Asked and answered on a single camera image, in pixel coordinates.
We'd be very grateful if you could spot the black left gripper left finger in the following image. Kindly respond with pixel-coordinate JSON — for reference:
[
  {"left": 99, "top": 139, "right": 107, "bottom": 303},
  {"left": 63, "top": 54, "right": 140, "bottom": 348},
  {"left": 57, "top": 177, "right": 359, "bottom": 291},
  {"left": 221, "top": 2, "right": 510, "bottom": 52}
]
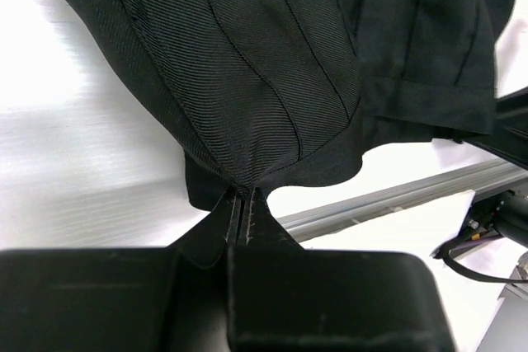
[{"left": 1, "top": 193, "right": 239, "bottom": 351}]

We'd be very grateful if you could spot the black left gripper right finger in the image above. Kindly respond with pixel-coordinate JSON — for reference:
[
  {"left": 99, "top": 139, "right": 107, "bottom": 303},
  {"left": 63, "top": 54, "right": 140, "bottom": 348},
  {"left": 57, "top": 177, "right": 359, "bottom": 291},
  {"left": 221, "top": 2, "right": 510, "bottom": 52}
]
[{"left": 226, "top": 189, "right": 453, "bottom": 351}]

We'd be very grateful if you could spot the black pleated skirt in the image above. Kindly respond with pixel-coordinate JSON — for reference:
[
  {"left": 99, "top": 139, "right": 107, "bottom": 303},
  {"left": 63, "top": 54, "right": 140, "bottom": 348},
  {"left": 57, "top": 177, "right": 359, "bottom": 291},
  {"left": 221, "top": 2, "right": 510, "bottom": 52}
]
[{"left": 66, "top": 0, "right": 527, "bottom": 211}]

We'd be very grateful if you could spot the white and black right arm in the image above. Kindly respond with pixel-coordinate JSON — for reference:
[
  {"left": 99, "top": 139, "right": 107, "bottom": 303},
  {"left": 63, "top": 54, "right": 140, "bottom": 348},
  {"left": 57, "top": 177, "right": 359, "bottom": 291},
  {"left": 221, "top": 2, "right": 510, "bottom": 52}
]
[{"left": 467, "top": 88, "right": 527, "bottom": 246}]

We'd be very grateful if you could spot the black cable at base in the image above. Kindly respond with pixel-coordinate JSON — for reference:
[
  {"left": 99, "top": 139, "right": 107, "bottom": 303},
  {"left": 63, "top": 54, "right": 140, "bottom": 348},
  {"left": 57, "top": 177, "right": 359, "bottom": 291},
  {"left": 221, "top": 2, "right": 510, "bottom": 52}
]
[{"left": 433, "top": 231, "right": 528, "bottom": 285}]

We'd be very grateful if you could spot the aluminium table edge rail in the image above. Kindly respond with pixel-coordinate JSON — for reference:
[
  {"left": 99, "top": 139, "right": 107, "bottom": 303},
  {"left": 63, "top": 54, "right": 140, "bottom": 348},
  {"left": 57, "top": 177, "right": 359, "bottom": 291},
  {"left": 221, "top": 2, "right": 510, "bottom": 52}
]
[{"left": 279, "top": 159, "right": 527, "bottom": 242}]

